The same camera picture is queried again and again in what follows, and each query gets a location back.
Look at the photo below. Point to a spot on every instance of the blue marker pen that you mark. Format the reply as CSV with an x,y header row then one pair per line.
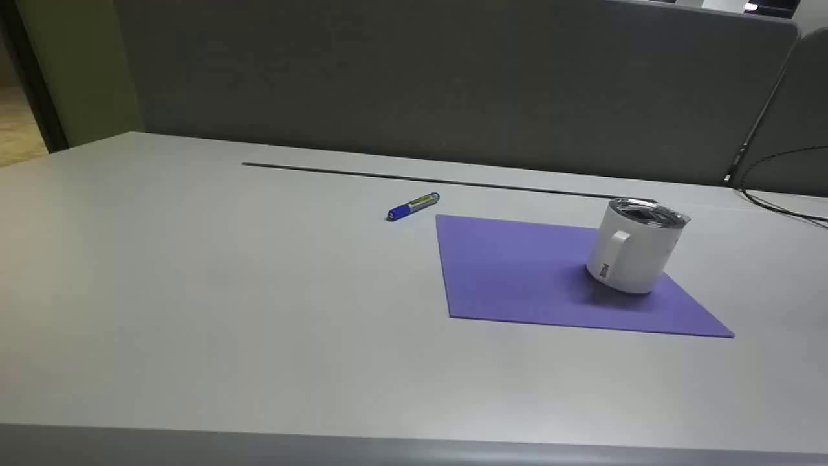
x,y
413,204

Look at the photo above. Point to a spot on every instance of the thin metal table strip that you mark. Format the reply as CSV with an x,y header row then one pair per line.
x,y
432,178

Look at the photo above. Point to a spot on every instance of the purple rectangular mat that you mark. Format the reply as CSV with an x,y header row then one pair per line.
x,y
520,274

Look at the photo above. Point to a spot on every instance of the large grey partition panel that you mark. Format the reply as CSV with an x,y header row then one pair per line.
x,y
432,77

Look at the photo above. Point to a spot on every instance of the small grey partition panel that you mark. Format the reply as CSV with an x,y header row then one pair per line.
x,y
794,119

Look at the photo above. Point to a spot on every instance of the dark door frame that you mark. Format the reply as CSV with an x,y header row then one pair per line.
x,y
36,77

